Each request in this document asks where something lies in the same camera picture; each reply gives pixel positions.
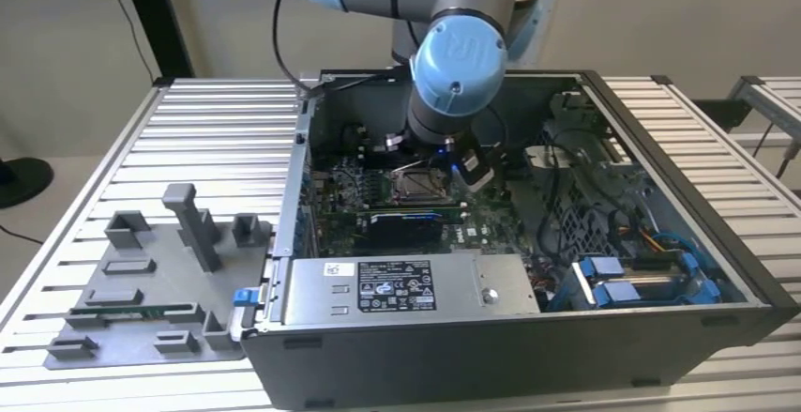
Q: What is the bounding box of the metal wire locking lever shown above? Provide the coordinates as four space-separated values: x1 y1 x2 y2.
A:
390 158 437 174

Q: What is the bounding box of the metal CPU socket cover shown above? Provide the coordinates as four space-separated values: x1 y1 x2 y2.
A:
381 167 450 205

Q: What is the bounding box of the CPU socket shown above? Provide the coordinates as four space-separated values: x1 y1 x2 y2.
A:
379 166 453 206

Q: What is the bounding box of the green RAM stick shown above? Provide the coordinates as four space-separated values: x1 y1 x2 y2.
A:
359 199 468 212
67 302 194 320

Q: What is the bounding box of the black graphics card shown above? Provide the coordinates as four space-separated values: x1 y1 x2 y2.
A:
353 209 467 250

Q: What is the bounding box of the green motherboard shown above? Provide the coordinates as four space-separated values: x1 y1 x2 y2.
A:
309 142 544 263

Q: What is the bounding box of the grey metal disk bay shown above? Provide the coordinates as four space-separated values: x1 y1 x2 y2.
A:
504 144 664 263

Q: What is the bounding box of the silver power supply unit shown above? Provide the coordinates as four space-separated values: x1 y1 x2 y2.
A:
278 254 543 328

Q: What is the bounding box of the hard disk in blue carrier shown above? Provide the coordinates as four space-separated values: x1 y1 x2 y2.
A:
574 250 702 286
590 270 720 310

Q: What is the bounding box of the blue case latch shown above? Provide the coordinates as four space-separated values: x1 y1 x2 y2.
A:
229 287 258 311

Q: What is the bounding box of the black PC case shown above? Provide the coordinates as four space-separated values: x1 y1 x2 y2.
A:
239 69 790 411

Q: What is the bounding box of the grey parts rack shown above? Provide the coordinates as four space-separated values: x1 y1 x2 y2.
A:
42 183 277 371

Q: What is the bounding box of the aluminium slat side table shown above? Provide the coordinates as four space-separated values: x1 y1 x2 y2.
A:
690 75 801 188

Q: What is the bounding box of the black monitor stand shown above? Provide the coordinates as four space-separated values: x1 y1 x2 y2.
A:
0 157 54 210

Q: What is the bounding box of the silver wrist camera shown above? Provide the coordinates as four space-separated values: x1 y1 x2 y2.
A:
373 130 411 153

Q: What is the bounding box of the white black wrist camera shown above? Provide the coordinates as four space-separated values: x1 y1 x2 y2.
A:
449 146 499 192

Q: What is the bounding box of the black vertical post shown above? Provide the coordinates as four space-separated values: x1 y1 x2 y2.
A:
115 0 195 80

